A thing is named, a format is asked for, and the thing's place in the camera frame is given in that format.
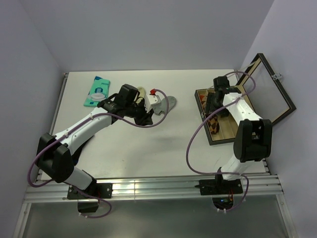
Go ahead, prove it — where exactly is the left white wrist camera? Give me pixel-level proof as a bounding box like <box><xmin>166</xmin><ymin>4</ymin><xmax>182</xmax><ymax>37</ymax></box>
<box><xmin>144</xmin><ymin>94</ymin><xmax>161</xmax><ymax>111</ymax></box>

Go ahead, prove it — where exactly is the cream ankle sock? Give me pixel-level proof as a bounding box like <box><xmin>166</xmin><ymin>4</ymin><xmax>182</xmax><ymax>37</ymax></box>
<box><xmin>136</xmin><ymin>86</ymin><xmax>146</xmax><ymax>104</ymax></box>

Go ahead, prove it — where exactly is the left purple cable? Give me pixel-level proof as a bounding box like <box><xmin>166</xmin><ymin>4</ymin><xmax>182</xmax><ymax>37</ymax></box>
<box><xmin>27</xmin><ymin>88</ymin><xmax>170</xmax><ymax>219</ymax></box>

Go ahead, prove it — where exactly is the black compartment storage box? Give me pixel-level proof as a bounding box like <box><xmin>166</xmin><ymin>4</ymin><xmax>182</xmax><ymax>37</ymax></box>
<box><xmin>195</xmin><ymin>53</ymin><xmax>296</xmax><ymax>145</ymax></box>

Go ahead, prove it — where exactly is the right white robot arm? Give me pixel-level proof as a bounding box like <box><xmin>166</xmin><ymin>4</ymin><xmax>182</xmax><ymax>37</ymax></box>
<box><xmin>205</xmin><ymin>76</ymin><xmax>272</xmax><ymax>193</ymax></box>

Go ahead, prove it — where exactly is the aluminium frame rail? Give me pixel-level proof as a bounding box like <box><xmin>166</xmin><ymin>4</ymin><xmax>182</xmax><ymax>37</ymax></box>
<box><xmin>23</xmin><ymin>174</ymin><xmax>283</xmax><ymax>203</ymax></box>

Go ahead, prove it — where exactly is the grey ankle sock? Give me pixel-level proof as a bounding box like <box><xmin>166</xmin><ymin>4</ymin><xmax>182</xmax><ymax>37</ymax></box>
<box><xmin>153</xmin><ymin>96</ymin><xmax>177</xmax><ymax>116</ymax></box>

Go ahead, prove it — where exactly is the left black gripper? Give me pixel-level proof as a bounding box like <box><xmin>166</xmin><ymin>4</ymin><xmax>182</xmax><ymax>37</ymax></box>
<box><xmin>125</xmin><ymin>99</ymin><xmax>154</xmax><ymax>127</ymax></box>

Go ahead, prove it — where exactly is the black blue sock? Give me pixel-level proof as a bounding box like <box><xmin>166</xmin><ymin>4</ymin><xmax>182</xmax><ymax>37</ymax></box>
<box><xmin>72</xmin><ymin>140</ymin><xmax>88</xmax><ymax>166</ymax></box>

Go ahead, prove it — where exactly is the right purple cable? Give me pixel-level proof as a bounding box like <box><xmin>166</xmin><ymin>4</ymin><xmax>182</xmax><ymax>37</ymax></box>
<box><xmin>186</xmin><ymin>71</ymin><xmax>257</xmax><ymax>213</ymax></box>

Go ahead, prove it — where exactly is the rolled orange argyle sock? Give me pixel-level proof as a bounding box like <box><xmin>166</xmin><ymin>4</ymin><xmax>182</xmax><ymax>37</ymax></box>
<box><xmin>199</xmin><ymin>95</ymin><xmax>208</xmax><ymax>110</ymax></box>

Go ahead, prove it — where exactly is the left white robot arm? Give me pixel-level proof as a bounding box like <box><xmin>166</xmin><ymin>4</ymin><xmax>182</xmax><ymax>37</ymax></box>
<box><xmin>35</xmin><ymin>84</ymin><xmax>157</xmax><ymax>198</ymax></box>

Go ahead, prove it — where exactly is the purple cable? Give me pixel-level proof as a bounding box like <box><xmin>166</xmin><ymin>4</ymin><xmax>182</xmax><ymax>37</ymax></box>
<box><xmin>186</xmin><ymin>71</ymin><xmax>257</xmax><ymax>213</ymax></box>
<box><xmin>27</xmin><ymin>88</ymin><xmax>170</xmax><ymax>219</ymax></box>

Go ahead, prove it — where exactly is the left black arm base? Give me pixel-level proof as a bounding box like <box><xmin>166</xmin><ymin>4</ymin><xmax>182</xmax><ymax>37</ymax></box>
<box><xmin>67</xmin><ymin>183</ymin><xmax>113</xmax><ymax>219</ymax></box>

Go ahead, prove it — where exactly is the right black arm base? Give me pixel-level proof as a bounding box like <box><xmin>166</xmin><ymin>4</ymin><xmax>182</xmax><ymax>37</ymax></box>
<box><xmin>195</xmin><ymin>175</ymin><xmax>243</xmax><ymax>210</ymax></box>

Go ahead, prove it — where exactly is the teal patterned sock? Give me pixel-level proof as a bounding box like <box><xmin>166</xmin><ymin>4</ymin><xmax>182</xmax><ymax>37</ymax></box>
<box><xmin>83</xmin><ymin>76</ymin><xmax>110</xmax><ymax>107</ymax></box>

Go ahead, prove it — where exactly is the brown argyle sock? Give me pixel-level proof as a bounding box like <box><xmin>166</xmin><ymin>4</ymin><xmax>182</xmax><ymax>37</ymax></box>
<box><xmin>208</xmin><ymin>115</ymin><xmax>220</xmax><ymax>134</ymax></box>

